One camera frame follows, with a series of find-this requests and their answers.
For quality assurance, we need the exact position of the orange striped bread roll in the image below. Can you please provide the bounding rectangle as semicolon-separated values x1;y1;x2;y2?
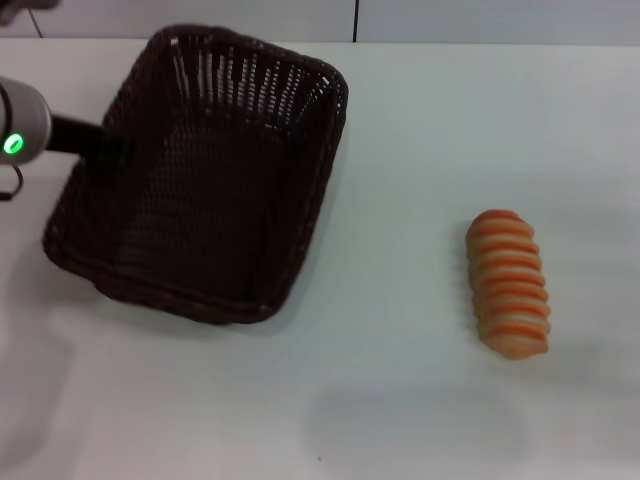
465;209;553;361

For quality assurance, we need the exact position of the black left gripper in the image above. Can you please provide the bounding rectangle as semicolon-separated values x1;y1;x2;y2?
46;113;137;175

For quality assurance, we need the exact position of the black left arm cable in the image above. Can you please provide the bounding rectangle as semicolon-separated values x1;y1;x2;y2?
0;164;24;202

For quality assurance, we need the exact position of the dark brown woven basket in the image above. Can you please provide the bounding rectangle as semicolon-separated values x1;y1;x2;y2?
41;24;350;326

